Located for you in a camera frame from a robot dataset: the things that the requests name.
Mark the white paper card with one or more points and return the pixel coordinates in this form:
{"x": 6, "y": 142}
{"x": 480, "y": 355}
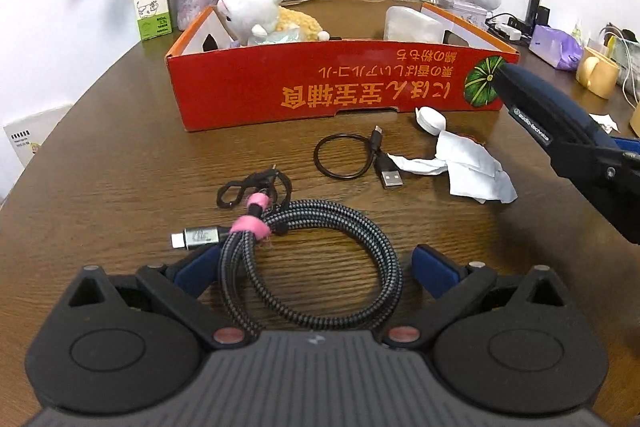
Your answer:
{"x": 35, "y": 132}

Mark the crumpled white paper sheet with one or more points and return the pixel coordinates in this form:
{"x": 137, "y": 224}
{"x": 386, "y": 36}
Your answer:
{"x": 475, "y": 167}

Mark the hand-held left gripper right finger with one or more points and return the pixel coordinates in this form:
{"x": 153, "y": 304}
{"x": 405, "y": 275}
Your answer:
{"x": 435, "y": 272}

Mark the wooden desk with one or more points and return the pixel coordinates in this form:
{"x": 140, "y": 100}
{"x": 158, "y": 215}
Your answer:
{"x": 125, "y": 157}

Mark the white paper strip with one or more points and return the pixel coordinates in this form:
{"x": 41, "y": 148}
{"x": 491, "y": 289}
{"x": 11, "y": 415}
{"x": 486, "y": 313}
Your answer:
{"x": 606, "y": 123}

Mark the red cardboard box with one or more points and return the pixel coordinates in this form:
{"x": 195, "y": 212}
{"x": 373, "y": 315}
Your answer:
{"x": 325, "y": 77}

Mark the pale tin box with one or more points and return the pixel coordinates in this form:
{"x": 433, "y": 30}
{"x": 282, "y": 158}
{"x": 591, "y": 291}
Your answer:
{"x": 472, "y": 14}

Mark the white power strip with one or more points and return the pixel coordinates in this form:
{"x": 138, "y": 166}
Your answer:
{"x": 510, "y": 29}

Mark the white round disc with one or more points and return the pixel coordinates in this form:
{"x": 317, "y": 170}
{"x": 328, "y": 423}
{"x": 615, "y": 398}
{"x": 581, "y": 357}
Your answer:
{"x": 429, "y": 119}

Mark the small green spray bottle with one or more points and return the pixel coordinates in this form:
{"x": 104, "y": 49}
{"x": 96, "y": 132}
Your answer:
{"x": 578, "y": 31}

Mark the purple tissue pack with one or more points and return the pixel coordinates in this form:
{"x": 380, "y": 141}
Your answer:
{"x": 552, "y": 44}

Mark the clear plastic bag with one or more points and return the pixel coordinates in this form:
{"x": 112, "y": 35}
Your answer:
{"x": 282, "y": 38}

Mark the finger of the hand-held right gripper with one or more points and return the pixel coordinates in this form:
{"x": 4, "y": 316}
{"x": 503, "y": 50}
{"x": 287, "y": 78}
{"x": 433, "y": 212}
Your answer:
{"x": 627, "y": 145}
{"x": 605, "y": 187}

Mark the black upright gadget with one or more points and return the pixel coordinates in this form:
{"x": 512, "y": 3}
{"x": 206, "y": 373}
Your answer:
{"x": 532, "y": 9}

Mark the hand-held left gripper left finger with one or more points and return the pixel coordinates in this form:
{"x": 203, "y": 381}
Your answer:
{"x": 195, "y": 269}

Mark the white yellow plush sheep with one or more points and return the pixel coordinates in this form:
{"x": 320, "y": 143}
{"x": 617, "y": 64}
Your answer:
{"x": 255, "y": 12}

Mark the clear cotton swab container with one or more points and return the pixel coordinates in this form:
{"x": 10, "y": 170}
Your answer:
{"x": 412, "y": 27}

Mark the yellow mug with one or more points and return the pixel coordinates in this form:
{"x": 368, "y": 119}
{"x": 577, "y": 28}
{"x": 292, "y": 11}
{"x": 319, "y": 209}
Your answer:
{"x": 602, "y": 74}

